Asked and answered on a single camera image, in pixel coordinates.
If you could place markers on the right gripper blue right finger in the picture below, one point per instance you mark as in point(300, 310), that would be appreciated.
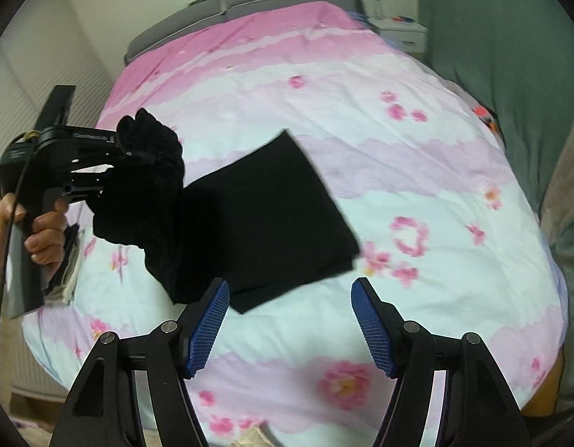
point(406, 353)

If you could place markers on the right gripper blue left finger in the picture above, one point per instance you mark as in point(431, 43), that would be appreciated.
point(174, 352)

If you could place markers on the black pants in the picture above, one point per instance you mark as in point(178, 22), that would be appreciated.
point(265, 224)

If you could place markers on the folded black garment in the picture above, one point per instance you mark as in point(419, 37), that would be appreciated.
point(70, 248)

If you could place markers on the pink floral duvet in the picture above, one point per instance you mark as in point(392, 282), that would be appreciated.
point(312, 153)

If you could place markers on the white louvered wardrobe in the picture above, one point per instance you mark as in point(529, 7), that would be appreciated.
point(43, 46)

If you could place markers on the folded beige garment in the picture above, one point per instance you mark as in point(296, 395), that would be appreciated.
point(63, 295)

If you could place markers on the beige sheer curtain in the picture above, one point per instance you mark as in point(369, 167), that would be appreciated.
point(558, 206)

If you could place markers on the colourful toy beside bed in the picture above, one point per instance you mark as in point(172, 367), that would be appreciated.
point(486, 118)

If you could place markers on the white nightstand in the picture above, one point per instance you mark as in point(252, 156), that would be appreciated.
point(403, 33)

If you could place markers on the green curtain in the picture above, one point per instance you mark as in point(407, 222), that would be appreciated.
point(517, 58)

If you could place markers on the clear plastic bottle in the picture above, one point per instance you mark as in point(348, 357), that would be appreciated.
point(378, 13)

